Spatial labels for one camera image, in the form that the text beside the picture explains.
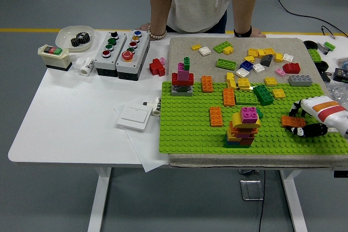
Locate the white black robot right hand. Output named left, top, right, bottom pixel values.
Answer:
left=284, top=95, right=348, bottom=139

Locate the orange two-by-four brick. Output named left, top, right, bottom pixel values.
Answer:
left=281, top=115, right=307, bottom=128
left=209, top=106, right=223, bottom=128
left=222, top=87, right=236, bottom=108
left=201, top=76, right=214, bottom=93

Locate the pink two-by-two brick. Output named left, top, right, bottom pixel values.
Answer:
left=240, top=106, right=259, bottom=124

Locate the brick tower with yellow arch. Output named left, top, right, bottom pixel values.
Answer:
left=224, top=111, right=262, bottom=149

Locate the dark grey slope brick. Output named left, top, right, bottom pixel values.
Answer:
left=260, top=54, right=274, bottom=67

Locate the grey two-by-four brick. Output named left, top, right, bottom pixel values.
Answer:
left=288, top=74, right=313, bottom=87

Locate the red brick cluster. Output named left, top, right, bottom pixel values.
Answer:
left=148, top=58, right=166, bottom=77

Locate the red curved brick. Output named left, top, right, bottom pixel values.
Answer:
left=282, top=62, right=301, bottom=74

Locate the dark green two-by-four brick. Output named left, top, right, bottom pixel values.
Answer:
left=253, top=84, right=275, bottom=106

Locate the brick tower with grey base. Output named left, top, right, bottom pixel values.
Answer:
left=171, top=57, right=195, bottom=97

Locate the green studded baseplate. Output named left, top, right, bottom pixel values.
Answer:
left=159, top=81, right=348, bottom=155

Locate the black smartwatch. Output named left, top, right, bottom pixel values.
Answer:
left=233, top=25, right=253, bottom=38

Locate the clear plastic bag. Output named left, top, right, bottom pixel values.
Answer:
left=326, top=82, right=348, bottom=104

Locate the black button pad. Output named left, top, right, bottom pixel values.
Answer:
left=333, top=67, right=348, bottom=83

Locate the grey emergency-stop control box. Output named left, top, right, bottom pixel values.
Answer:
left=115, top=29, right=151, bottom=81

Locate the grey-brown mat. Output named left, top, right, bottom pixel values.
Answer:
left=166, top=36, right=348, bottom=170

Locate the grey four-button control box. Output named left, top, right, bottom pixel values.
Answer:
left=94, top=30, right=127, bottom=77

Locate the small grey device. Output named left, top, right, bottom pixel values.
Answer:
left=316, top=42, right=330, bottom=55

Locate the black metal gear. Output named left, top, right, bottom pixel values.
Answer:
left=75, top=32, right=92, bottom=43
left=70, top=37, right=88, bottom=48

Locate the white pipe tee fitting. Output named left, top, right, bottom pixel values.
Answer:
left=72, top=57, right=95, bottom=76

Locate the white plastic bowl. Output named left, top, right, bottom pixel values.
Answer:
left=55, top=25, right=95, bottom=53

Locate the white printed cylinder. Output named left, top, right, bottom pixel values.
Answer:
left=151, top=96, right=161, bottom=117

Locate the white table leg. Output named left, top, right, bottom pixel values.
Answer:
left=87, top=167, right=113, bottom=232
left=279, top=170, right=309, bottom=232

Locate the silver floor socket box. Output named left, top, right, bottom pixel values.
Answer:
left=240, top=179, right=264, bottom=202

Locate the white bead bracelet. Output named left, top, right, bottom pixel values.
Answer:
left=148, top=24, right=168, bottom=41

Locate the long black floor cable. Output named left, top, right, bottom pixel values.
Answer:
left=270, top=0, right=348, bottom=38

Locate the white wall switch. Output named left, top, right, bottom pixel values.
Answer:
left=116, top=105, right=152, bottom=132

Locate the cream red-green switch box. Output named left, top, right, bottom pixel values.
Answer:
left=37, top=44, right=73, bottom=72

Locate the black hanging cable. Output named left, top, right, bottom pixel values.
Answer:
left=257, top=170, right=267, bottom=232

